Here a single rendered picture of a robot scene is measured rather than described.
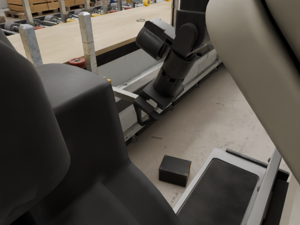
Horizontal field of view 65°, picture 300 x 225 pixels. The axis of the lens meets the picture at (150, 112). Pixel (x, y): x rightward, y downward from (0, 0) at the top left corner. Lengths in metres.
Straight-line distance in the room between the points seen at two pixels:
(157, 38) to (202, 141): 1.68
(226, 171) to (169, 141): 1.68
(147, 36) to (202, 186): 0.30
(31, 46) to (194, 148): 1.50
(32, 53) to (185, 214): 0.74
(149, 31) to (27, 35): 0.50
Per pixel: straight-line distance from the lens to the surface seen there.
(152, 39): 0.49
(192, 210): 0.34
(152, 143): 2.03
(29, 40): 0.90
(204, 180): 0.38
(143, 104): 0.51
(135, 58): 1.68
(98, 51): 1.39
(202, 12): 0.42
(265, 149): 2.20
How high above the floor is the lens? 1.32
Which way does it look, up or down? 33 degrees down
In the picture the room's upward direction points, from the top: straight up
